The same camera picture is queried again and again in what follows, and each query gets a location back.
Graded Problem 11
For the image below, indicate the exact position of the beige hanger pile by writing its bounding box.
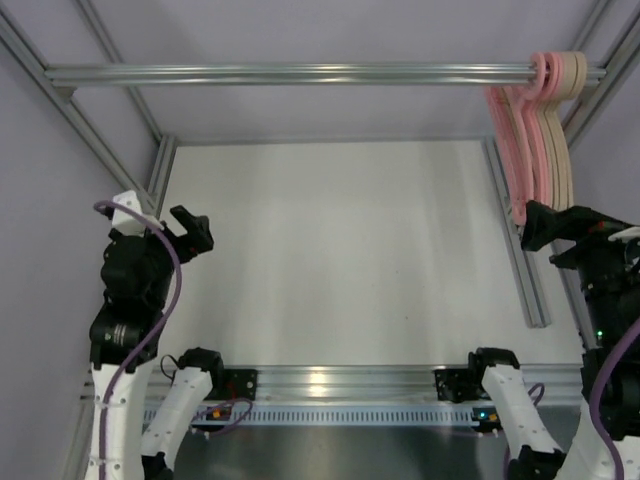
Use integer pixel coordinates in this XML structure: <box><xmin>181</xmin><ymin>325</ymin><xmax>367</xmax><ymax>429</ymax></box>
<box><xmin>549</xmin><ymin>51</ymin><xmax>588</xmax><ymax>207</ymax></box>
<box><xmin>520</xmin><ymin>52</ymin><xmax>562</xmax><ymax>210</ymax></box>
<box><xmin>544</xmin><ymin>51</ymin><xmax>584</xmax><ymax>211</ymax></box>

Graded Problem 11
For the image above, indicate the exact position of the beige hanger with right hook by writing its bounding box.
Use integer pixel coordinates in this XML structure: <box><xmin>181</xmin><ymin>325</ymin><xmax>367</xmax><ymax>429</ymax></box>
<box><xmin>541</xmin><ymin>52</ymin><xmax>576</xmax><ymax>210</ymax></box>

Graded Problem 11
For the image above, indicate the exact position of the perforated cable duct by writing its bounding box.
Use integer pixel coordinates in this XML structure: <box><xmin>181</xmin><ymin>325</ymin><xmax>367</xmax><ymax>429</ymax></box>
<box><xmin>142</xmin><ymin>403</ymin><xmax>481</xmax><ymax>427</ymax></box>

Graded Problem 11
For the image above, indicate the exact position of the aluminium hanging rail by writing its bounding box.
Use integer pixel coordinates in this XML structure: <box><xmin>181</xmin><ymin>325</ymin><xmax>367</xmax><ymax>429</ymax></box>
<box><xmin>43</xmin><ymin>61</ymin><xmax>607</xmax><ymax>89</ymax></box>

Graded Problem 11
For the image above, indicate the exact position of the beige hanger bottom pile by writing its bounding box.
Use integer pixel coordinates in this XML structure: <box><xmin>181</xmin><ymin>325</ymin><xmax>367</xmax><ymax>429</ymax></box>
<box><xmin>544</xmin><ymin>51</ymin><xmax>584</xmax><ymax>211</ymax></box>

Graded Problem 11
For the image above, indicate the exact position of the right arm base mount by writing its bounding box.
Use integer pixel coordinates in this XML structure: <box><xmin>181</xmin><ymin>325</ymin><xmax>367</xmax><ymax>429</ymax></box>
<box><xmin>434</xmin><ymin>368</ymin><xmax>490</xmax><ymax>404</ymax></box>

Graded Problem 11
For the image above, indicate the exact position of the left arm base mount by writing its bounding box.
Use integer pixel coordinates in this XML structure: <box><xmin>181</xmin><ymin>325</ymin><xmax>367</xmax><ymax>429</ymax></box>
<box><xmin>205</xmin><ymin>368</ymin><xmax>259</xmax><ymax>401</ymax></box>

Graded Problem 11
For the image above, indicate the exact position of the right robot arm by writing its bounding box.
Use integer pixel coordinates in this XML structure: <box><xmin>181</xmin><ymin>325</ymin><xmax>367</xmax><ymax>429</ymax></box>
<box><xmin>468</xmin><ymin>201</ymin><xmax>639</xmax><ymax>479</ymax></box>

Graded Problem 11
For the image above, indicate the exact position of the aluminium frame structure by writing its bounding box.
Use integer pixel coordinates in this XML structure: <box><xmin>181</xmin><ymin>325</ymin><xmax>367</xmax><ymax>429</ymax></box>
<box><xmin>0</xmin><ymin>0</ymin><xmax>640</xmax><ymax>331</ymax></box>

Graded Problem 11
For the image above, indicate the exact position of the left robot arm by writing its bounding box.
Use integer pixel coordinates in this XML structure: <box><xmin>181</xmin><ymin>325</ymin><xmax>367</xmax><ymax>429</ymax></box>
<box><xmin>85</xmin><ymin>200</ymin><xmax>224</xmax><ymax>479</ymax></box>

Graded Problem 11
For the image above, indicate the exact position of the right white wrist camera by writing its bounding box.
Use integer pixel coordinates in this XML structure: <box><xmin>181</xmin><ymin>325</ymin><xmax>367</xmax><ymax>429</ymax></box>
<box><xmin>608</xmin><ymin>226</ymin><xmax>640</xmax><ymax>243</ymax></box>

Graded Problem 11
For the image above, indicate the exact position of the pink hanger pile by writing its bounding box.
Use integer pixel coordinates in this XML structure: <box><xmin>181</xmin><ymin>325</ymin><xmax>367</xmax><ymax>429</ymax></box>
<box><xmin>492</xmin><ymin>51</ymin><xmax>554</xmax><ymax>221</ymax></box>
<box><xmin>499</xmin><ymin>51</ymin><xmax>561</xmax><ymax>211</ymax></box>

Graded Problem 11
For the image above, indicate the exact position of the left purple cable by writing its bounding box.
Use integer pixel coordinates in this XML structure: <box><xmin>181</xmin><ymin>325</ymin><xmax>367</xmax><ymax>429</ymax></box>
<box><xmin>93</xmin><ymin>199</ymin><xmax>254</xmax><ymax>480</ymax></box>

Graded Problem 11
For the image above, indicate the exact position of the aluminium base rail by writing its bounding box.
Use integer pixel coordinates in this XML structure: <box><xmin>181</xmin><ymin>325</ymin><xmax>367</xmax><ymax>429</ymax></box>
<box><xmin>254</xmin><ymin>365</ymin><xmax>581</xmax><ymax>405</ymax></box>

